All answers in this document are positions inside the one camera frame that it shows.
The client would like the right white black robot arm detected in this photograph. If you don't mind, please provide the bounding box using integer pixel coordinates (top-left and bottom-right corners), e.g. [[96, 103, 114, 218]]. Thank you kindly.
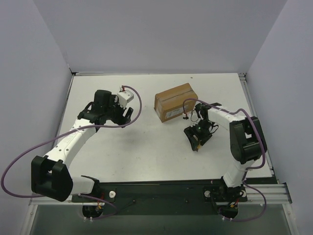
[[184, 103, 267, 200]]

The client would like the brown cardboard express box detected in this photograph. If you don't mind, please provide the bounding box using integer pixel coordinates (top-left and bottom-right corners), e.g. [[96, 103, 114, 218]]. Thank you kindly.
[[154, 83, 198, 122]]

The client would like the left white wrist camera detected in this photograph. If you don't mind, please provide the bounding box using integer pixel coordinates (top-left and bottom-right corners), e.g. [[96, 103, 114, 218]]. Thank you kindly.
[[117, 90, 134, 108]]

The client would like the left side aluminium rail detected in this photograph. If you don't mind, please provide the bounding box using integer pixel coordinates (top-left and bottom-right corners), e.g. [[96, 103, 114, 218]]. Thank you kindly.
[[55, 73, 76, 136]]

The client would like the front aluminium rail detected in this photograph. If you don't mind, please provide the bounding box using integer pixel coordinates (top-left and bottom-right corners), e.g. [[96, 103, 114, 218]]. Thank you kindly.
[[29, 183, 293, 206]]

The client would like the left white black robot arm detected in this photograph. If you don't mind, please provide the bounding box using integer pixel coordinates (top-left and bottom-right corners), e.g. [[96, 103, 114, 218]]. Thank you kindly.
[[31, 89, 134, 202]]

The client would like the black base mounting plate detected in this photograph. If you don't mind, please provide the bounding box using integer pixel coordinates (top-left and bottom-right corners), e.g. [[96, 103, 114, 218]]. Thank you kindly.
[[72, 179, 247, 215]]

